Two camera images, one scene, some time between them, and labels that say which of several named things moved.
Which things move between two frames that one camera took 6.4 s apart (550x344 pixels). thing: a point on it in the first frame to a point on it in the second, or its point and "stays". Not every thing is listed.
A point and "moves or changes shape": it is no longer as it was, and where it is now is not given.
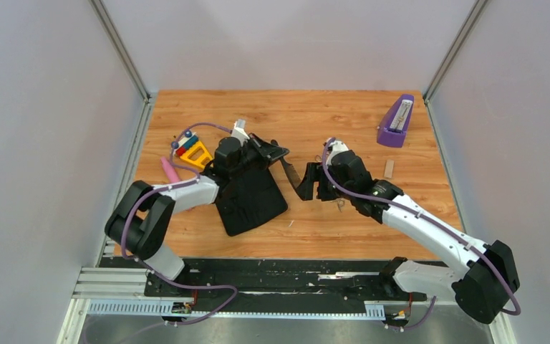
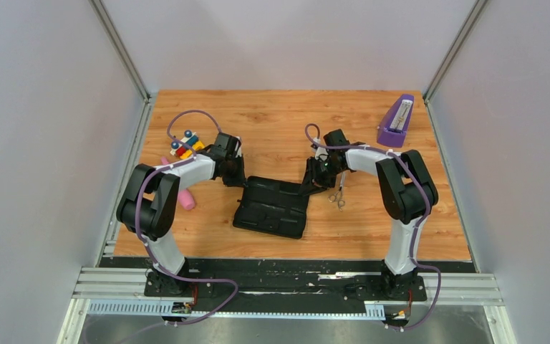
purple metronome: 394,130 stays
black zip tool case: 248,198 moves or changes shape
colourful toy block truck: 190,149 stays
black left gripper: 268,153 to 239,181
